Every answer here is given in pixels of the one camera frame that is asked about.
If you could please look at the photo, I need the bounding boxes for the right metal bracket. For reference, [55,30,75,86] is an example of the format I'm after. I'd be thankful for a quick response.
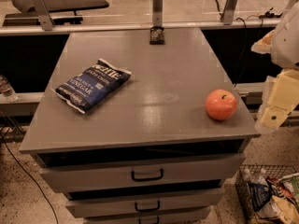
[221,0,238,25]

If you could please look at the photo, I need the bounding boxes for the left metal bracket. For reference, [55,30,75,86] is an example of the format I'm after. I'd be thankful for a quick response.
[32,0,54,31]

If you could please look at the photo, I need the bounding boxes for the middle metal bracket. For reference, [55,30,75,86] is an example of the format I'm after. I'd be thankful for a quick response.
[152,0,163,27]

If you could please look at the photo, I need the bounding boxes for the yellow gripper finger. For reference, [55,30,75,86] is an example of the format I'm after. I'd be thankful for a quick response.
[255,69,299,134]

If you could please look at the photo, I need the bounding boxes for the green snack bag in basket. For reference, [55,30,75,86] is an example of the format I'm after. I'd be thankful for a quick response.
[279,173,299,203]

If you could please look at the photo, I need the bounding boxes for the drawer black handle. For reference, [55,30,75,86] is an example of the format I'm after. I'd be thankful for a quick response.
[131,169,164,182]
[135,201,161,213]
[138,217,160,224]

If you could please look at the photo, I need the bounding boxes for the metal bracket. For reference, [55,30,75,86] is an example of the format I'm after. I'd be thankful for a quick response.
[32,0,54,31]
[221,0,238,25]
[152,0,163,27]

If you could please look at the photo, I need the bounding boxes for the top drawer black handle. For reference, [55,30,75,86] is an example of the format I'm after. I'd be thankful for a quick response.
[131,169,164,182]

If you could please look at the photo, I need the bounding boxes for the water bottle in basket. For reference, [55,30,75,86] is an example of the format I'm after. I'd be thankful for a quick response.
[242,168,267,186]

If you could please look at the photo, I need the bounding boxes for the yellow snack bag in basket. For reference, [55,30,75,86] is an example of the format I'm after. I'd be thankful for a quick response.
[257,196,299,224]

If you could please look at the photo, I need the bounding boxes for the black floor cable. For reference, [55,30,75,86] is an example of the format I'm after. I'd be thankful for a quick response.
[0,131,60,224]

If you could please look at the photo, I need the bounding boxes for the blue kettle chips bag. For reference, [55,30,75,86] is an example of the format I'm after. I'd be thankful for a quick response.
[55,59,132,114]

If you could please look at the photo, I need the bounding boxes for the red apple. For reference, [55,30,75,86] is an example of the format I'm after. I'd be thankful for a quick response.
[205,90,237,120]

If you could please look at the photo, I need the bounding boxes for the bottom drawer black handle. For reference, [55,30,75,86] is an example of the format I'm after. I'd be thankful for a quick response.
[138,217,160,224]

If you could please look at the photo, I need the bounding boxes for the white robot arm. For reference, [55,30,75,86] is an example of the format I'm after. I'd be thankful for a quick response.
[251,3,299,134]

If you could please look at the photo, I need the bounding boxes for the black cable on rail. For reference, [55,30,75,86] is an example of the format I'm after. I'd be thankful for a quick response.
[211,0,283,86]

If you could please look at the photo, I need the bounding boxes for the plastic water bottle left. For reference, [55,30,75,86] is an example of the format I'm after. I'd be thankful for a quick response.
[0,75,18,102]

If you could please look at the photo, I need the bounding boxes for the wire basket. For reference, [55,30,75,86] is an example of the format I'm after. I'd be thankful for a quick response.
[235,164,296,224]

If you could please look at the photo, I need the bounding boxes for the blue snack bag in basket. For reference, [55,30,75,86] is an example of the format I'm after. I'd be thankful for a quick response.
[249,183,272,211]

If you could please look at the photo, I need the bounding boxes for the red snack bag in basket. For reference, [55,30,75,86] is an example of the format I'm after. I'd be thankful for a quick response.
[266,176,294,203]

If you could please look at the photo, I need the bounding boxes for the grey drawer cabinet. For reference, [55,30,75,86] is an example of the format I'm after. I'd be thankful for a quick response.
[21,28,256,224]

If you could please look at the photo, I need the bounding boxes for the middle drawer black handle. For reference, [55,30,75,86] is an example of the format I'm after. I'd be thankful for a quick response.
[135,201,161,213]

